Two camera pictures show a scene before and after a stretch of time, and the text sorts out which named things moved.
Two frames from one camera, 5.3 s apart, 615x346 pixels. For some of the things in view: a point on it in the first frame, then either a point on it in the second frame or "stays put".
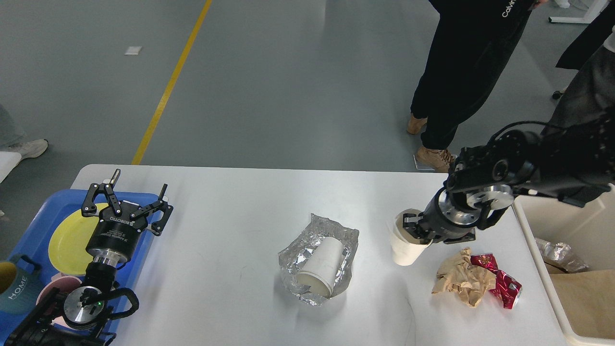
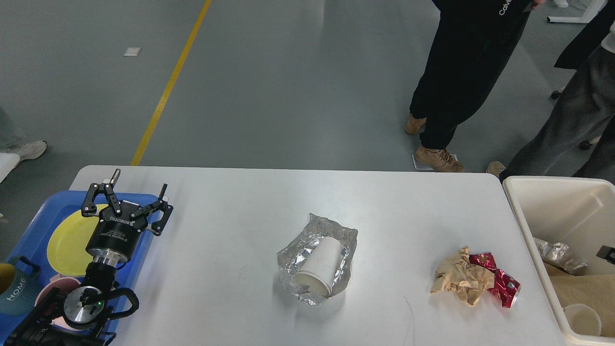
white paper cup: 405,248 to 583,319
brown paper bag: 588,297 stays put
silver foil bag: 560,254 stays put
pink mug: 64,284 stays put
